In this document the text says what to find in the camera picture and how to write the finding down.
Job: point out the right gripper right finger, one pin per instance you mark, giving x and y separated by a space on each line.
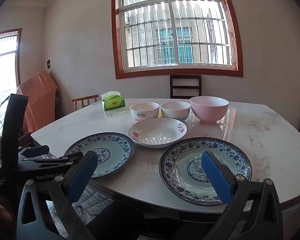
264 219

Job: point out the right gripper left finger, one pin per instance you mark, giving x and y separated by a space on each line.
63 191

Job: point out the white pink rose plate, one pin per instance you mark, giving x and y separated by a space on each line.
157 132

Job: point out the white Rabbit bowl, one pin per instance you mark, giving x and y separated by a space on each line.
144 110

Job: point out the large pink bowl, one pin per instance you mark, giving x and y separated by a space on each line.
209 109

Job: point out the white blue striped bowl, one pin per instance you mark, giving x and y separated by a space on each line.
176 110

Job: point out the orange cloth covered furniture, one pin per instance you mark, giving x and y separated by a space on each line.
40 111

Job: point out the light wooden chair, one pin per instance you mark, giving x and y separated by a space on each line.
84 101

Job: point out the green tissue pack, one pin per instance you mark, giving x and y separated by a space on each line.
112 100

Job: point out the side window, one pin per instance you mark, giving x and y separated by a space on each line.
9 62

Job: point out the dark wooden chair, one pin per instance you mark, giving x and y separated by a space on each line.
197 87

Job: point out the wall switch plate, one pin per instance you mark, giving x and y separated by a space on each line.
48 64

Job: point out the barred window wooden frame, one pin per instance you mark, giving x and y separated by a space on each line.
174 37

